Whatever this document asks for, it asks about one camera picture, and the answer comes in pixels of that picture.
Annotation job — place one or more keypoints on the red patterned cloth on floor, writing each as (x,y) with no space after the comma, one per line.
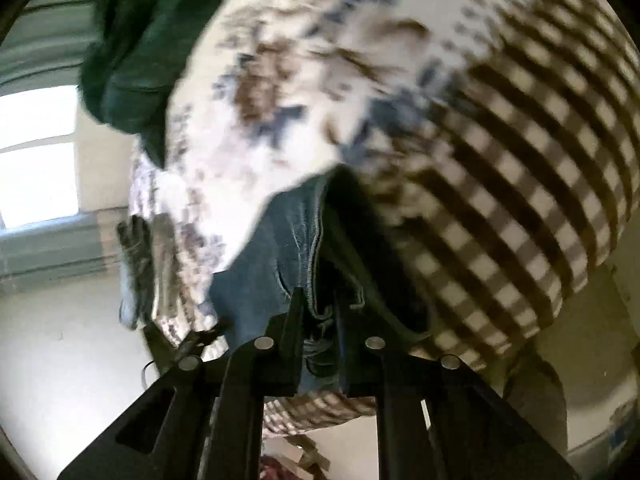
(271,469)

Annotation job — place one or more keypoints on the floral bedspread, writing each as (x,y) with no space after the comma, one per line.
(497,139)

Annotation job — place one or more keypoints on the left green striped curtain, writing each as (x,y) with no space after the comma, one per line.
(46,252)

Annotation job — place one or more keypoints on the window with white frame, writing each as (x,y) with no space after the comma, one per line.
(38,156)

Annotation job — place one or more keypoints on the green striped curtain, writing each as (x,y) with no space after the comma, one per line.
(46,45)
(46,252)

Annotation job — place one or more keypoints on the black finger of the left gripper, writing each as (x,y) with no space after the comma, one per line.
(202,420)
(437,419)

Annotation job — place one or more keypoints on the right green striped curtain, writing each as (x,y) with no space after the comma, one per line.
(46,45)

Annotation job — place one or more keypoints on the dark green plush blanket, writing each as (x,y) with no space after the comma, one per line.
(140,53)

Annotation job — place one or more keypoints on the dark blue jeans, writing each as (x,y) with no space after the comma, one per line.
(324,238)

